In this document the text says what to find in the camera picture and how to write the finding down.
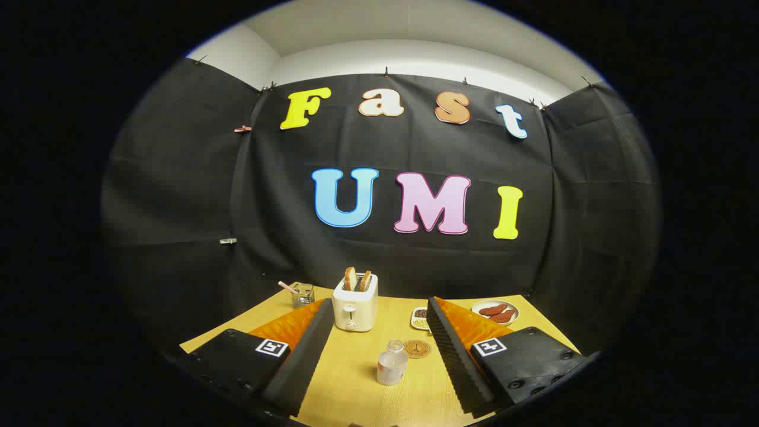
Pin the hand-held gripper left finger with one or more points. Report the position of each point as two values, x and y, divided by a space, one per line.
308 356

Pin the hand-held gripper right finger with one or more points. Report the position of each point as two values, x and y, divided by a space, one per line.
453 362

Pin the round wooden coaster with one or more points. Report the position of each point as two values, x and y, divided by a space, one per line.
418 350

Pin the clear juice bottle white label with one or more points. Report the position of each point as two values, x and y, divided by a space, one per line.
391 367

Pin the wooden table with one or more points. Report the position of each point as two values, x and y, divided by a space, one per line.
356 379

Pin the small white grain dish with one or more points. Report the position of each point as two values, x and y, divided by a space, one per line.
420 320

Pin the metal mesh holder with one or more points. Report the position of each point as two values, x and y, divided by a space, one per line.
303 296

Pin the red meat piece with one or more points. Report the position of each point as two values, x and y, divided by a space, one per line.
492 309
503 316

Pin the white toaster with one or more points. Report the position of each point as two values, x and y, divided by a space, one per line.
354 308

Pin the red striped straw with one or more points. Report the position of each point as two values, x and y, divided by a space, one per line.
287 287

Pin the white oval plate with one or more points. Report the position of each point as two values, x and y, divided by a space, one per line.
510 306

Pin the toast bread slice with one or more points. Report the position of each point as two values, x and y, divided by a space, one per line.
350 279
365 281

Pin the black backdrop cloth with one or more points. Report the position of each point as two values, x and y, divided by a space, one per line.
415 148

